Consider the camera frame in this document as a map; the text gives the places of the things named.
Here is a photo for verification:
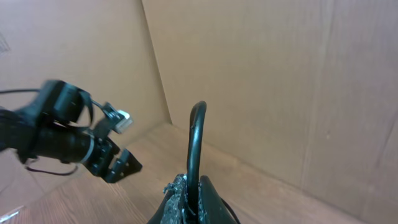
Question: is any brown cardboard backdrop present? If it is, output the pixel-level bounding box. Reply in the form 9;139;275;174
1;0;397;223

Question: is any black USB cable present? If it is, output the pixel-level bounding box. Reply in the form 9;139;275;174
185;100;242;224

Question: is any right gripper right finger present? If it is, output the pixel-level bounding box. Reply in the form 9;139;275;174
198;175;237;224

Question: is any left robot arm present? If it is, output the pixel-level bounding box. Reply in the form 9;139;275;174
1;80;142;184

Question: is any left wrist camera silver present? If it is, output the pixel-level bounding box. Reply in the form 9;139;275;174
113;110;134;134

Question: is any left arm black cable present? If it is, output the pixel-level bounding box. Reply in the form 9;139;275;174
0;88;116;119

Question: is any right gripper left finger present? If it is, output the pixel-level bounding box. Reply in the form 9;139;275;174
147;174;187;224

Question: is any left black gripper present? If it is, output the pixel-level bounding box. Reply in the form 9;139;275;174
83;124;142;183

